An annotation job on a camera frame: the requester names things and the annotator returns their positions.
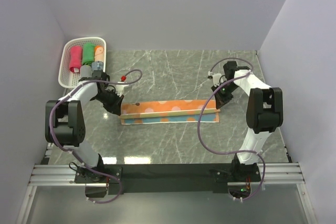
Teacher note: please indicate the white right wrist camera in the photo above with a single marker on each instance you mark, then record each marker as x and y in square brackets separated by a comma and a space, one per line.
[215, 77]

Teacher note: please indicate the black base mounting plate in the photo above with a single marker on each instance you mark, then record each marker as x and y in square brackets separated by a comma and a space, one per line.
[167, 178]

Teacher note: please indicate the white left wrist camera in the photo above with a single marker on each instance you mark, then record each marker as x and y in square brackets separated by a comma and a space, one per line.
[119, 89]

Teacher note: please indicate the aluminium rail frame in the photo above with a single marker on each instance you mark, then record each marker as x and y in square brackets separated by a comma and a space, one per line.
[53, 197]

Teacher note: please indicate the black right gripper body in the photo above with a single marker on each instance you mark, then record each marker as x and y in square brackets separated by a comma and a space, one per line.
[224, 93]

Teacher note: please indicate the orange patterned towel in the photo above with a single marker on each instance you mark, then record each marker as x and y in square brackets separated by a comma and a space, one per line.
[157, 112]

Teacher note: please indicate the pink rolled towel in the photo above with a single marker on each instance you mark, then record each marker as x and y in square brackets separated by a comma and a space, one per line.
[75, 59]

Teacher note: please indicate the orange rolled towel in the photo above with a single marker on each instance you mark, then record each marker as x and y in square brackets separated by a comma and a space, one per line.
[99, 53]

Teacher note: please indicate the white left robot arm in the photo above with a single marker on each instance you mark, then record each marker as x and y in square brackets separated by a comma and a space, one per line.
[65, 124]

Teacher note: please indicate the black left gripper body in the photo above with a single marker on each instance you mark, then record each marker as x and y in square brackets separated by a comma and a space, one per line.
[110, 100]

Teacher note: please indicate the blue patterned rolled towel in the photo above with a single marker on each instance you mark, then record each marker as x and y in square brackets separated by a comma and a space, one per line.
[97, 66]

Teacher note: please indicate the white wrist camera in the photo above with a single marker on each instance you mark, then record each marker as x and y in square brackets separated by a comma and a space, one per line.
[215, 77]
[119, 89]

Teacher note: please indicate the green rolled towel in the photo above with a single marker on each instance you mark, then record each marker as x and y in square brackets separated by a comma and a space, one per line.
[88, 54]

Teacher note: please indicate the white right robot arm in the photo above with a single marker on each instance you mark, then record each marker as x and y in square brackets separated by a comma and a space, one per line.
[264, 113]

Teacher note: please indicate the white plastic basket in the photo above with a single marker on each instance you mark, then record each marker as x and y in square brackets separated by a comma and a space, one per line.
[66, 78]

